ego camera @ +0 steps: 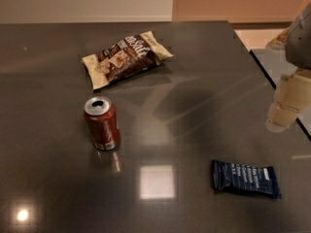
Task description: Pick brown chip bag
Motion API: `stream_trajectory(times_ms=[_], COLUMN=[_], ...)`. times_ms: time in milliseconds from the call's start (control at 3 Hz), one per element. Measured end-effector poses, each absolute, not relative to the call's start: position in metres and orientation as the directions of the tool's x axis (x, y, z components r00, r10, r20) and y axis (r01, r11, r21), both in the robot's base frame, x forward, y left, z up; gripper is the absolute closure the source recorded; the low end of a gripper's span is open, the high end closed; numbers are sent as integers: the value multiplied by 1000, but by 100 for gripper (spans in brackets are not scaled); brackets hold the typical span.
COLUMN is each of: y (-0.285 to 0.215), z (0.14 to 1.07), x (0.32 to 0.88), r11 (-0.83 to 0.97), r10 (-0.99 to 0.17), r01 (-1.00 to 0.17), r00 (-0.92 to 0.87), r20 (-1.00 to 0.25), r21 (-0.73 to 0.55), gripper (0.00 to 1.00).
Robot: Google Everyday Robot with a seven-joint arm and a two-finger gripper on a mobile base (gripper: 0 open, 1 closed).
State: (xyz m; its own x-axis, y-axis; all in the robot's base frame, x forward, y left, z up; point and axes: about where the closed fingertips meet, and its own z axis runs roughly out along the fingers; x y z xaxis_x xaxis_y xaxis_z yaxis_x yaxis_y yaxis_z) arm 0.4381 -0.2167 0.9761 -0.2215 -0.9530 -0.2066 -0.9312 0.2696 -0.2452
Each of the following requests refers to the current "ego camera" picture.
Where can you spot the brown and cream chip bag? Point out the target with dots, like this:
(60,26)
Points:
(128,57)

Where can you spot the red soda can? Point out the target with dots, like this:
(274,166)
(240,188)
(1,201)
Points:
(101,119)

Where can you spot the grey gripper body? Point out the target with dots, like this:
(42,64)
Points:
(299,46)

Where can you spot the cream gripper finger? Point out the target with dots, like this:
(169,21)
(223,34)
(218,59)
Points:
(292,96)

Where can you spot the dark blue snack bar wrapper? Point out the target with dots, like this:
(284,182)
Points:
(243,178)

